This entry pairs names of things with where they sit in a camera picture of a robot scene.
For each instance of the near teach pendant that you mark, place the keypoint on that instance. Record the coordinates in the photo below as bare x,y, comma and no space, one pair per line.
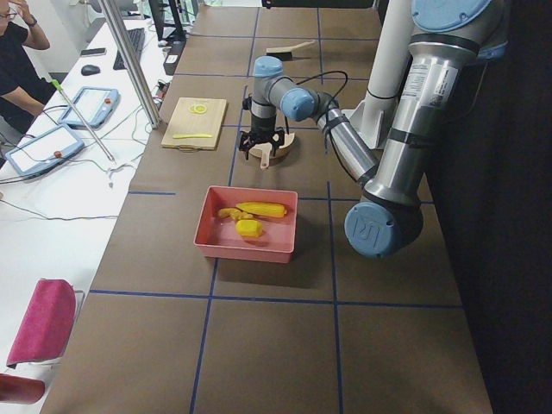
45,151

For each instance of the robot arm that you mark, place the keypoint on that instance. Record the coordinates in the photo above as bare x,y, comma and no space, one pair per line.
385,142

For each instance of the magenta cloth on stand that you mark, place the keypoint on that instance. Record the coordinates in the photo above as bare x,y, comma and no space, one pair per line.
47,323

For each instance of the aluminium frame post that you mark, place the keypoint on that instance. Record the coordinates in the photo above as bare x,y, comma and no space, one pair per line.
133,67

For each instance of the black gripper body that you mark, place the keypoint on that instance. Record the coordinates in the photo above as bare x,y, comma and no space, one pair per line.
262,125

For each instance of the upper toy lemon slice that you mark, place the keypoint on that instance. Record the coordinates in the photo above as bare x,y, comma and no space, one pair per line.
199,108

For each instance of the pink plastic bin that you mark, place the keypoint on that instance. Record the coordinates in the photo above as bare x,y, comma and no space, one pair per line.
218,238

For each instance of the yellow toy corn cob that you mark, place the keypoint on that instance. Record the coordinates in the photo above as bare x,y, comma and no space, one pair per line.
272,210

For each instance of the metal rod green tip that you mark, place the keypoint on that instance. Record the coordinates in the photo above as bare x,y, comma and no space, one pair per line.
74,108

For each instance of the bamboo cutting board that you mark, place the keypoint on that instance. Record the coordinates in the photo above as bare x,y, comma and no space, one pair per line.
184,122

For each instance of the black keyboard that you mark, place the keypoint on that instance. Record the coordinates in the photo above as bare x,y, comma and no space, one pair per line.
136,42

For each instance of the yellow plastic toy knife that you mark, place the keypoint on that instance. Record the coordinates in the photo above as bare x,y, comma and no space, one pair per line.
191,136

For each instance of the red object table corner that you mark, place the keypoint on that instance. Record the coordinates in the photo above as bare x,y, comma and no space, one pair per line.
20,390

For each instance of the yellow toy bell pepper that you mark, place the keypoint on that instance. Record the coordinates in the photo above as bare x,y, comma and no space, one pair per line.
249,228

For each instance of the teach pendant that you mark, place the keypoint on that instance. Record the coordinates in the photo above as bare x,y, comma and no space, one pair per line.
45,151
95,104

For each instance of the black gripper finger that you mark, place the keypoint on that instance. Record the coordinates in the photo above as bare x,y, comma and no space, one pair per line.
277,140
245,144

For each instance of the black smartphone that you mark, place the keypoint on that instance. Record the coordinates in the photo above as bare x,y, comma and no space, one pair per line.
93,52

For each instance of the person in black shirt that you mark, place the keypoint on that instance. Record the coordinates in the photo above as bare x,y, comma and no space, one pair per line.
24,94

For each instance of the far teach pendant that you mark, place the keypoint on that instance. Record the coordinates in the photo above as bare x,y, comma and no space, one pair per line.
95,104

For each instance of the black computer mouse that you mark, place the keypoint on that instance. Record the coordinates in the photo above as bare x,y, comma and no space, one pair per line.
89,70

